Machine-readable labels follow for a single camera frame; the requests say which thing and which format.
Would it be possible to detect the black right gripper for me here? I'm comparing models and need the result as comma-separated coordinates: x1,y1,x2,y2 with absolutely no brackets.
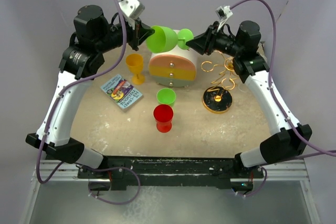
186,20,243,57

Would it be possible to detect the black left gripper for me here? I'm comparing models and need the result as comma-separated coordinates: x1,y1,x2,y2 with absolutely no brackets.
95,16,154,54

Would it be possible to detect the green goblet front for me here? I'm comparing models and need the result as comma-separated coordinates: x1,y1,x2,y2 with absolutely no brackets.
145,26,194,54

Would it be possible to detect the green goblet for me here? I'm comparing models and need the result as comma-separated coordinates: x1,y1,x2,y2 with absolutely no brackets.
156,88,176,106
145,26,194,54

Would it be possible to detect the gold wine glass rack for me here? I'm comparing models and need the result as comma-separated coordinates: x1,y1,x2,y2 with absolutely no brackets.
201,50,238,114

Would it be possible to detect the clear ribbed flute glass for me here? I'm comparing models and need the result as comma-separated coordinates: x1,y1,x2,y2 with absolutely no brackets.
238,83,249,93

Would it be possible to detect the red plastic goblet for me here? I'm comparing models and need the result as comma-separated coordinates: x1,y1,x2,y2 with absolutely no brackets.
153,104,174,133

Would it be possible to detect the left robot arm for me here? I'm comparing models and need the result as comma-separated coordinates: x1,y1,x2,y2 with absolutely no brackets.
26,4,154,178

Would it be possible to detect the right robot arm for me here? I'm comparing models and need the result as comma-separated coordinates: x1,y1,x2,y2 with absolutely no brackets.
186,20,312,177

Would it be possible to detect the white round drawer cabinet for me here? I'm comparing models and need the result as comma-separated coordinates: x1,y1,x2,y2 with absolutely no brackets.
148,46,197,87

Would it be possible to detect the yellow plastic goblet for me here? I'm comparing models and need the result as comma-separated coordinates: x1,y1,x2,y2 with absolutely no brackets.
125,54,145,85

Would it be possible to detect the green goblet near cabinet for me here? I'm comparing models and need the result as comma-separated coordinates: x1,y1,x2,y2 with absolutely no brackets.
156,88,176,106

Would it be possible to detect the blue treehouse paperback book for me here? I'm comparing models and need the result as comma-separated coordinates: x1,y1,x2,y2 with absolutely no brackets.
100,74,143,111

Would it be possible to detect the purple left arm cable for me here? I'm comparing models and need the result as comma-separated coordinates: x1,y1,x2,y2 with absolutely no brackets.
36,0,127,184

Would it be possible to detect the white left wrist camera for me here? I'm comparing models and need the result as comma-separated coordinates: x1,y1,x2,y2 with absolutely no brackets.
117,0,145,20

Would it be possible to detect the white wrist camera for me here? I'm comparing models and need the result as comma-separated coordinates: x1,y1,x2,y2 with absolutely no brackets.
215,5,233,31
117,0,145,20

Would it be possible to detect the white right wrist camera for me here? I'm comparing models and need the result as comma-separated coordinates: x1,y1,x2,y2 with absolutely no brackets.
215,5,233,31

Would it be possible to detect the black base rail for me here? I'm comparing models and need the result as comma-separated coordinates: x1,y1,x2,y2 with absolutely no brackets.
78,156,264,191

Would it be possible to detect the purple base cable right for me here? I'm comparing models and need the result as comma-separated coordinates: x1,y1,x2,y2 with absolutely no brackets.
235,166,268,198

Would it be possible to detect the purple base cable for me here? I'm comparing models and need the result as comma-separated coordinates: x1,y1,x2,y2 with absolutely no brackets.
88,166,143,205
235,166,268,198

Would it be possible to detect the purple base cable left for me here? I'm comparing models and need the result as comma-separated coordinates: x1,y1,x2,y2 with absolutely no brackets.
88,166,143,205

